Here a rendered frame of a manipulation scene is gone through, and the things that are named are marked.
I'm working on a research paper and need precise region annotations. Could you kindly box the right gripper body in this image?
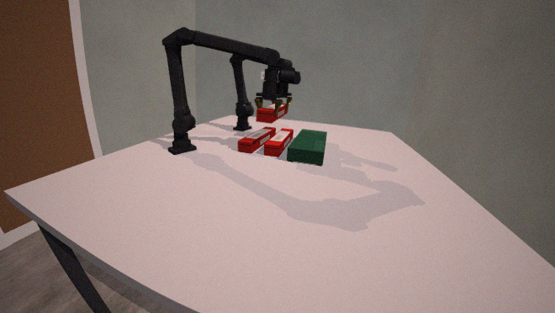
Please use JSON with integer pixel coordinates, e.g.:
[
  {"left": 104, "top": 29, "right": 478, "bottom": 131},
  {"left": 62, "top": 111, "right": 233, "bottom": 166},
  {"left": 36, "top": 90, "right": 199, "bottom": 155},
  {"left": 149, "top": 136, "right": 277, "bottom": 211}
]
[{"left": 256, "top": 81, "right": 283, "bottom": 102}]

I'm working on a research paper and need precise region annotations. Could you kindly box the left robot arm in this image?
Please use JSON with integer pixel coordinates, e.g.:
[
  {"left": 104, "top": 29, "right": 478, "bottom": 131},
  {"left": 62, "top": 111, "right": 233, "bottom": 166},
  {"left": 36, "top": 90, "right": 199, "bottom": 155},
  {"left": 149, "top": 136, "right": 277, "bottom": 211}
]
[{"left": 230, "top": 54, "right": 301, "bottom": 131}]

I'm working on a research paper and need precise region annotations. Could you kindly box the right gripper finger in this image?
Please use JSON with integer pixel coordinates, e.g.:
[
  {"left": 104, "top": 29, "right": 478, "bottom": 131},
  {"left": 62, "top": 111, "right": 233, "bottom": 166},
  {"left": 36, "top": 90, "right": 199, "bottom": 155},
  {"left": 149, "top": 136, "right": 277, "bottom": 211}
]
[
  {"left": 254, "top": 98, "right": 263, "bottom": 109},
  {"left": 275, "top": 101, "right": 283, "bottom": 118}
]

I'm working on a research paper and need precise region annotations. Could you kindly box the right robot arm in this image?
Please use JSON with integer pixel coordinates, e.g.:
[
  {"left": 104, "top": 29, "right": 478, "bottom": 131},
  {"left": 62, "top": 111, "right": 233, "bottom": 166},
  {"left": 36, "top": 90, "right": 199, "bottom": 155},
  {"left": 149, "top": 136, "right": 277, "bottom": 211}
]
[{"left": 162, "top": 27, "right": 295, "bottom": 155}]

